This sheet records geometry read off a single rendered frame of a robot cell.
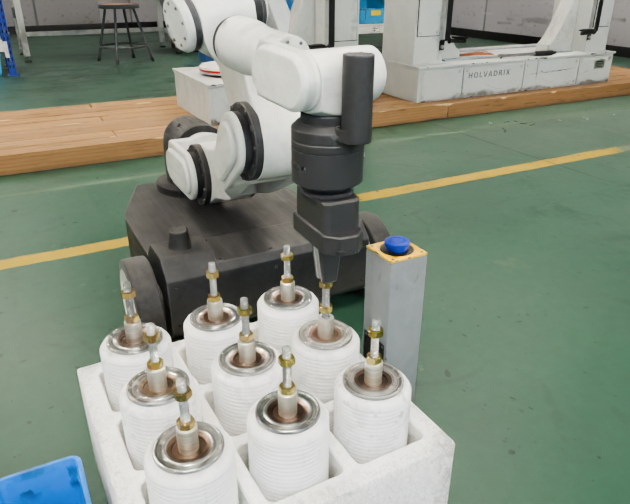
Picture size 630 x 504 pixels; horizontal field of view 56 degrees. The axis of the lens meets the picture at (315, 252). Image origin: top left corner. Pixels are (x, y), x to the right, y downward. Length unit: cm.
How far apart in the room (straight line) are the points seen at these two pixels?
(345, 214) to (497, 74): 296
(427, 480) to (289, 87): 50
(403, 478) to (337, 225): 31
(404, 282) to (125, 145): 186
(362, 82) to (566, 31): 360
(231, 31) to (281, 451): 52
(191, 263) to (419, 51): 237
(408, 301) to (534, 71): 298
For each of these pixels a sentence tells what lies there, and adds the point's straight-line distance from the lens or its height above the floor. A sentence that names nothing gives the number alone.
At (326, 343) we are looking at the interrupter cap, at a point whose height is 25.
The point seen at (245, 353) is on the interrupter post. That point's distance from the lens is 78.
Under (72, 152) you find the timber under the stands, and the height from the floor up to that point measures 6.
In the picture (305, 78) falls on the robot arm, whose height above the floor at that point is 61.
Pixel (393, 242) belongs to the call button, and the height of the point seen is 33.
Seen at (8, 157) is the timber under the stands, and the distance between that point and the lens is 258.
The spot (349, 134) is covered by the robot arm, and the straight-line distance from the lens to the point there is 66.
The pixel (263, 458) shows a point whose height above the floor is 22.
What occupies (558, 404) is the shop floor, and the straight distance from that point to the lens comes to 120.
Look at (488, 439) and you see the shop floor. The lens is 108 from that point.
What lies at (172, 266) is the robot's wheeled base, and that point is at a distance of 117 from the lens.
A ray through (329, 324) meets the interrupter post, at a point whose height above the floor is 27.
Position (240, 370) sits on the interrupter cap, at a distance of 77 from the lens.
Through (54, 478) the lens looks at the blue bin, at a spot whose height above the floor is 10.
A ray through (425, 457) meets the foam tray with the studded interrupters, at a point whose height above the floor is 18.
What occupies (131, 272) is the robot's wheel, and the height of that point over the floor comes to 19.
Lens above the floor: 71
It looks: 25 degrees down
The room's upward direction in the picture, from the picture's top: straight up
